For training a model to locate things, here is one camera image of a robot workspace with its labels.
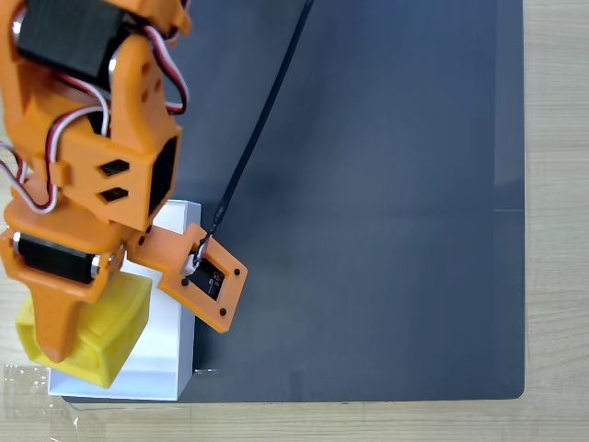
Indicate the clear tape strip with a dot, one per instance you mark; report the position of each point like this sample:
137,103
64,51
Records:
23,400

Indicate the yellow block with round stud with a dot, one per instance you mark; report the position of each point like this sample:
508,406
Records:
115,331

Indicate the white open cardboard box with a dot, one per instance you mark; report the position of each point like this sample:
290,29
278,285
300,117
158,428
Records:
161,350

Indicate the orange camera mount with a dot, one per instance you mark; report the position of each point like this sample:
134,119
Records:
156,253

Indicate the dark grey mat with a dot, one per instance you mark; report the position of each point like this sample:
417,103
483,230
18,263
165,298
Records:
368,230

